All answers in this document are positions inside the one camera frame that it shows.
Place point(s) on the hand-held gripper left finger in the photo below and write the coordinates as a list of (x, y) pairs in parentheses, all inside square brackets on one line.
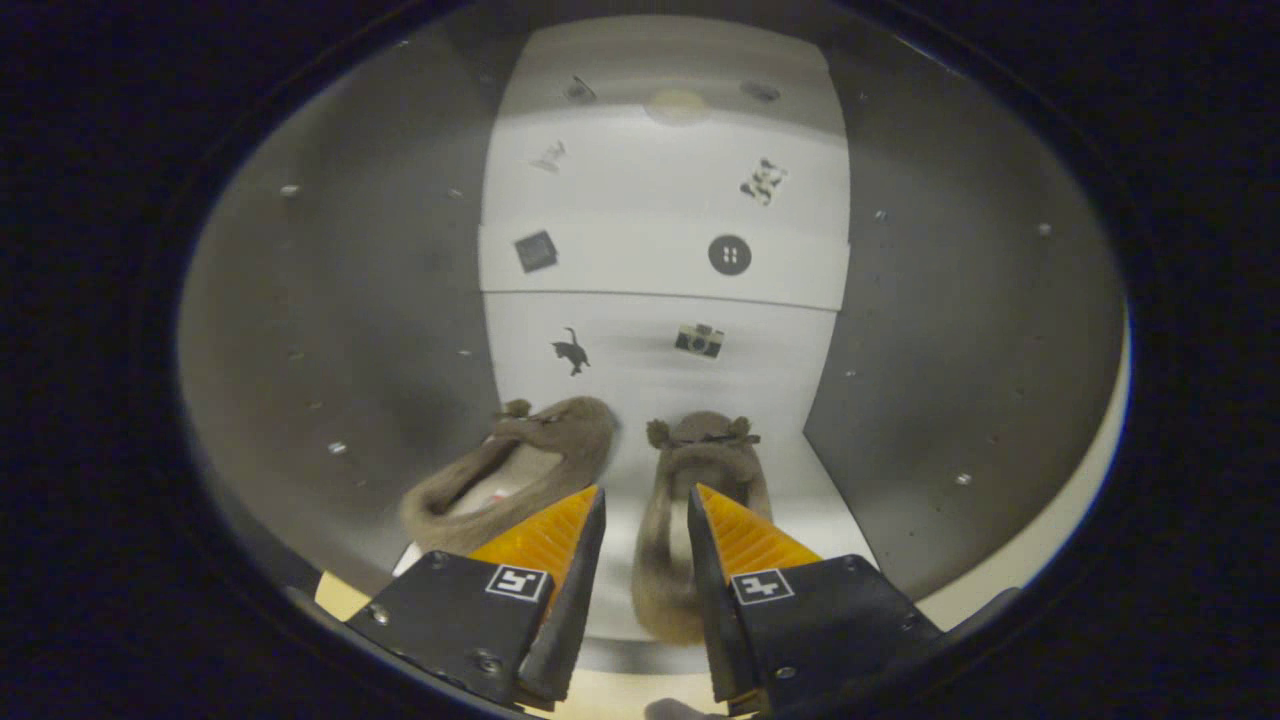
[(580, 600)]

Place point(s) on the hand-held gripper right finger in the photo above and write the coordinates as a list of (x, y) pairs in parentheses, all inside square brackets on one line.
[(708, 600)]

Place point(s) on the brown furry shoe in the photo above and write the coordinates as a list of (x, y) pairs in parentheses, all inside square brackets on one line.
[(660, 580), (560, 440)]

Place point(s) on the dark grey shoe cabinet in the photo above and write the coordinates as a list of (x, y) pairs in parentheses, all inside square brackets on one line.
[(350, 300)]

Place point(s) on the light grey shoe cabinet door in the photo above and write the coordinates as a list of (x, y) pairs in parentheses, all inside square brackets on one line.
[(1080, 480)]

